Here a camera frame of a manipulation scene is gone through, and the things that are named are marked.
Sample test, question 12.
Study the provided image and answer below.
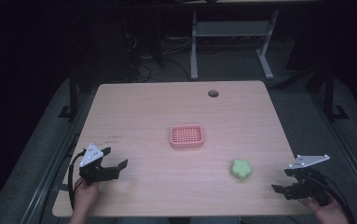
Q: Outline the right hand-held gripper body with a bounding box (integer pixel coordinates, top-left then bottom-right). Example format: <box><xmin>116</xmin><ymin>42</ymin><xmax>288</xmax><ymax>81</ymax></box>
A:
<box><xmin>282</xmin><ymin>154</ymin><xmax>333</xmax><ymax>207</ymax></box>

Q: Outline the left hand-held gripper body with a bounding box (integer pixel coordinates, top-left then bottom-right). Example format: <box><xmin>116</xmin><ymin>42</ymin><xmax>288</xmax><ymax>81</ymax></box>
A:
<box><xmin>78</xmin><ymin>143</ymin><xmax>120</xmax><ymax>187</ymax></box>

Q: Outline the green flower-shaped soap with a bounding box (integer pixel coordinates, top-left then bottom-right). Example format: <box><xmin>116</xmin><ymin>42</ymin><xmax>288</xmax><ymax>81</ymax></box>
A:
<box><xmin>230</xmin><ymin>159</ymin><xmax>254</xmax><ymax>180</ymax></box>

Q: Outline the pink soap dish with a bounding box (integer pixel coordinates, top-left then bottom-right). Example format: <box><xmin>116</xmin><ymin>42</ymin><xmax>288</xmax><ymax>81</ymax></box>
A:
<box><xmin>169</xmin><ymin>124</ymin><xmax>205</xmax><ymax>149</ymax></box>

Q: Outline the person's left hand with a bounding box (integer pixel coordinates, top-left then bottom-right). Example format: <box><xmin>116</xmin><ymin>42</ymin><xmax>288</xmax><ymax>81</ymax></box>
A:
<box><xmin>73</xmin><ymin>177</ymin><xmax>102</xmax><ymax>218</ymax></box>

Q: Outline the person's right hand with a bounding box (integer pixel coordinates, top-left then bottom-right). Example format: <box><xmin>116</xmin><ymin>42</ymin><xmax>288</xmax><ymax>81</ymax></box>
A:
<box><xmin>299</xmin><ymin>191</ymin><xmax>351</xmax><ymax>224</ymax></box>

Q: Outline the black metal stand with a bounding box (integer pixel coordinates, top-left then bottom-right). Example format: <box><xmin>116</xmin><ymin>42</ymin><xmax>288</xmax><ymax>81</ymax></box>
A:
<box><xmin>323</xmin><ymin>63</ymin><xmax>350</xmax><ymax>121</ymax></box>
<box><xmin>58</xmin><ymin>69</ymin><xmax>78</xmax><ymax>122</ymax></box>

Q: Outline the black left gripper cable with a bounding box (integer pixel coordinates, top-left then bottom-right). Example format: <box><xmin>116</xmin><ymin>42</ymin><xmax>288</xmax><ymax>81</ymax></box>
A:
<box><xmin>67</xmin><ymin>148</ymin><xmax>88</xmax><ymax>210</ymax></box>

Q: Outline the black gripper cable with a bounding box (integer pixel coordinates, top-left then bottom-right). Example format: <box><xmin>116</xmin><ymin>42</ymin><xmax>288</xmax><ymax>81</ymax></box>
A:
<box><xmin>67</xmin><ymin>148</ymin><xmax>88</xmax><ymax>210</ymax></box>
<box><xmin>314</xmin><ymin>174</ymin><xmax>356</xmax><ymax>224</ymax></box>

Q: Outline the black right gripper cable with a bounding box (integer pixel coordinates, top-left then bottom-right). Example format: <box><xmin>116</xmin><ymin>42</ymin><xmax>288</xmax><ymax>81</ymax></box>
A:
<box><xmin>314</xmin><ymin>174</ymin><xmax>356</xmax><ymax>224</ymax></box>

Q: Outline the tangle of floor cables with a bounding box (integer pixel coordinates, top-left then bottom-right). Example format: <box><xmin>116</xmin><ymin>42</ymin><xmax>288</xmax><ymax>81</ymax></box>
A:
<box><xmin>123</xmin><ymin>32</ymin><xmax>196</xmax><ymax>83</ymax></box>

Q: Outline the white metal table frame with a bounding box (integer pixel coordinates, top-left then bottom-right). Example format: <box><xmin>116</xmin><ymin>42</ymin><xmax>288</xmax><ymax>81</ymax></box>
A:
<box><xmin>189</xmin><ymin>8</ymin><xmax>281</xmax><ymax>80</ymax></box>

